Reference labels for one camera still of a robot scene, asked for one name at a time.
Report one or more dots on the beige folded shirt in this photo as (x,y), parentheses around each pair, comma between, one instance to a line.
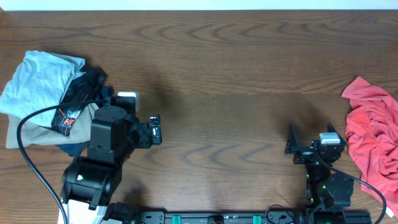
(36,130)

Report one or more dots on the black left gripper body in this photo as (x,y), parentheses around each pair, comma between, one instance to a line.
(155,131)

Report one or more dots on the red t-shirt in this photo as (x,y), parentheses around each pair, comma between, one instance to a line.
(371,130)

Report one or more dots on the light blue t-shirt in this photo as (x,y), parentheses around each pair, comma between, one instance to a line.
(40,81)

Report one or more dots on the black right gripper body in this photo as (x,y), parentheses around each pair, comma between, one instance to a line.
(306,149)

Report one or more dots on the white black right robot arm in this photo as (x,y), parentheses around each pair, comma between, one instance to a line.
(330,193)

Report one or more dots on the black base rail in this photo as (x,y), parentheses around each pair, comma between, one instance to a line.
(277,217)

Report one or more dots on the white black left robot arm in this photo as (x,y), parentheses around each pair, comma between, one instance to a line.
(90,181)

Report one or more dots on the black orange folded shirt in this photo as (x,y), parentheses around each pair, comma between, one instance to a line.
(85,87)

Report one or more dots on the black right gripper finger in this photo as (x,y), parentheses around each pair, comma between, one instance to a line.
(292,144)
(331,129)

